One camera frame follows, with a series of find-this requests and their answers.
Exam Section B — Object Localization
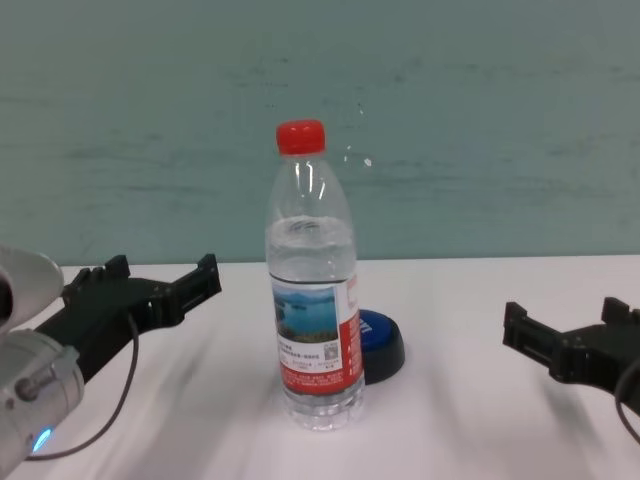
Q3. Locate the blue push button black base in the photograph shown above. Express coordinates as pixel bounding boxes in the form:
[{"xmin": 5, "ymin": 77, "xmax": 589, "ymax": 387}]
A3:
[{"xmin": 358, "ymin": 308, "xmax": 407, "ymax": 386}]

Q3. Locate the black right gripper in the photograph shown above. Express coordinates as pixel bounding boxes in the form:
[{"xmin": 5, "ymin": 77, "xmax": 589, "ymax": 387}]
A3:
[{"xmin": 502, "ymin": 296, "xmax": 640, "ymax": 401}]

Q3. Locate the dark left arm cable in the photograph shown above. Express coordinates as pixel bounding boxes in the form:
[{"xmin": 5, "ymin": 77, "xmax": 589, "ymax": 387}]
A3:
[{"xmin": 27, "ymin": 312, "xmax": 141, "ymax": 459}]

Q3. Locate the dark right arm cable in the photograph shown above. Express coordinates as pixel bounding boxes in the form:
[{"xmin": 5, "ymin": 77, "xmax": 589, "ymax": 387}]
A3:
[{"xmin": 613, "ymin": 359, "xmax": 640, "ymax": 447}]

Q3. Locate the clear water bottle red cap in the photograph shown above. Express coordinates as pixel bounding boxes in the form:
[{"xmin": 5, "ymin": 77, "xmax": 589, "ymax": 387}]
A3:
[{"xmin": 264, "ymin": 118, "xmax": 367, "ymax": 432}]

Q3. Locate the dark arm cable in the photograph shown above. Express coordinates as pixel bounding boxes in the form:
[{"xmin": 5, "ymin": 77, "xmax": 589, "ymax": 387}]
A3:
[
  {"xmin": 27, "ymin": 312, "xmax": 141, "ymax": 459},
  {"xmin": 613, "ymin": 359, "xmax": 640, "ymax": 447}
]

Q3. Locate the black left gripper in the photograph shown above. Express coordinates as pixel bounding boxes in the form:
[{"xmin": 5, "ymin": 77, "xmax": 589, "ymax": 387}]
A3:
[{"xmin": 33, "ymin": 253, "xmax": 224, "ymax": 385}]

